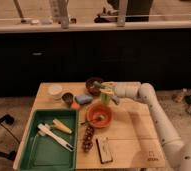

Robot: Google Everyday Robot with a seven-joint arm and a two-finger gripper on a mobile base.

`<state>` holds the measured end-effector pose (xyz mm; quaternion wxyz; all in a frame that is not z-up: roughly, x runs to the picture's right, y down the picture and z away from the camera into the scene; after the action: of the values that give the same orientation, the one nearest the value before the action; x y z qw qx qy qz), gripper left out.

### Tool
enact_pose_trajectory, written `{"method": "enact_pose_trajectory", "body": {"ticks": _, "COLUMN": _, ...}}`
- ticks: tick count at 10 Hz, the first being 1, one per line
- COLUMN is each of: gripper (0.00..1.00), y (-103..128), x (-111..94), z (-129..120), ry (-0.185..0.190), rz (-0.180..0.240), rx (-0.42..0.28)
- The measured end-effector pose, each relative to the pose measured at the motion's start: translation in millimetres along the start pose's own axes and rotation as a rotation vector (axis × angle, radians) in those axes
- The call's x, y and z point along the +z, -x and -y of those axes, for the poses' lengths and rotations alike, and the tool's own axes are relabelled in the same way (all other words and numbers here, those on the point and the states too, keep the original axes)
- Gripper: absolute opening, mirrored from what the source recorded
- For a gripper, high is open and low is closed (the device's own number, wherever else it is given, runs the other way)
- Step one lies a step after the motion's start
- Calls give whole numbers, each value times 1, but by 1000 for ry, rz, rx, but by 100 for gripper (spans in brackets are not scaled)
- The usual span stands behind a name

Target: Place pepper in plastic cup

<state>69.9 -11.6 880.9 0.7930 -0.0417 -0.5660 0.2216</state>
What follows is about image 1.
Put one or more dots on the small dark metal cup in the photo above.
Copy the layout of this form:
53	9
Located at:
68	98

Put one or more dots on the white plastic cup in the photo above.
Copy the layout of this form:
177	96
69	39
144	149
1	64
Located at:
55	91

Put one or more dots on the white spatula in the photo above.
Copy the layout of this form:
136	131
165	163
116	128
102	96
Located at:
58	139

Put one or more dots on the green plastic tray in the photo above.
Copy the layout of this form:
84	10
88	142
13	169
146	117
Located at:
43	153

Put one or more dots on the dark rectangular box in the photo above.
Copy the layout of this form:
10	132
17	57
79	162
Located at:
104	150

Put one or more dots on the green pepper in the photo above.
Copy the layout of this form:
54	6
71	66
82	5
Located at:
105	99

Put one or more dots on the orange carrot piece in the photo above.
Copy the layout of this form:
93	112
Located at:
75	106

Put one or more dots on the black chair base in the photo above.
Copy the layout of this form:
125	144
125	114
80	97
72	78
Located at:
5	152

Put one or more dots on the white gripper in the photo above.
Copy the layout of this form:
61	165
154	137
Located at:
122	90

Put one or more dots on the orange plastic bowl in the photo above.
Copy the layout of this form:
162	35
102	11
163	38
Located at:
96	110

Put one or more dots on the dark brown bowl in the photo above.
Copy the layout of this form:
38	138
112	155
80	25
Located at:
91	88

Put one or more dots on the spoon in orange bowl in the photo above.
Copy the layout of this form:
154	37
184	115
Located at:
99	118

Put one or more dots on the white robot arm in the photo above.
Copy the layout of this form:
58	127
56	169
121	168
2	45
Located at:
176	151

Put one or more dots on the bunch of dark grapes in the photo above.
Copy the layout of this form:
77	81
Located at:
87	139

